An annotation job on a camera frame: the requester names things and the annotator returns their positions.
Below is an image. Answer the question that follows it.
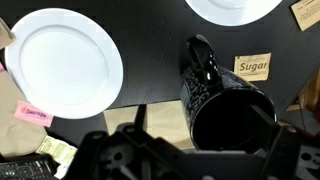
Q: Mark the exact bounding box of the yellow-green sweetener packet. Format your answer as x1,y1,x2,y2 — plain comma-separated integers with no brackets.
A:
36,136,77,165

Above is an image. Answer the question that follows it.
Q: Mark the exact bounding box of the small white plate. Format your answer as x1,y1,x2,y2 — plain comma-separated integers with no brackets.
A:
4,8,123,119

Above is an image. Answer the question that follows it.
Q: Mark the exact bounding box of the brown paper napkin by vase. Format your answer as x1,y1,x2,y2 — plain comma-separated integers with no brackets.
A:
0,71,47,157

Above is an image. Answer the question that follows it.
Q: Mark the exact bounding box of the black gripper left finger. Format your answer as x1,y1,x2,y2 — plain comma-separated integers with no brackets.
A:
63,123,154,180

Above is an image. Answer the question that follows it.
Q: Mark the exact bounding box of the black and white mug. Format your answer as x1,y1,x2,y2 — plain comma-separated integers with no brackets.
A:
180,35,277,153

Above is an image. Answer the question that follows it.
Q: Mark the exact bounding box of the brown sugar packet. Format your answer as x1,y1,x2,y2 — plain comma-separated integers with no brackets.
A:
234,53,271,81

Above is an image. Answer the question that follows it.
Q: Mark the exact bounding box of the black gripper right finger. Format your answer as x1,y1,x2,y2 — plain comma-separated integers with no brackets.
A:
249,104,320,180

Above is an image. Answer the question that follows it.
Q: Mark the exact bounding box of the brown paper napkin near mug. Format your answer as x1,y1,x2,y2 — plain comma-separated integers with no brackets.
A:
104,100,194,149

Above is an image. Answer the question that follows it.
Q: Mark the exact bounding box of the brown packet at table edge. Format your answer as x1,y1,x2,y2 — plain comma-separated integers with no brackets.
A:
291,0,320,31

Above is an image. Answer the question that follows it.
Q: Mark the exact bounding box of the long black remote control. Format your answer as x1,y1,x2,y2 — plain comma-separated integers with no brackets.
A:
0,155,57,180

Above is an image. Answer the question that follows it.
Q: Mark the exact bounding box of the large white plate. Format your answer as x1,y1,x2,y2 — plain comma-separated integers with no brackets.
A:
185,0,282,27

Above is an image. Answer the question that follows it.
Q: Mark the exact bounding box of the pink sweetener packet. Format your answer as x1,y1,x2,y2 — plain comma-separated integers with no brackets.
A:
14,101,53,127

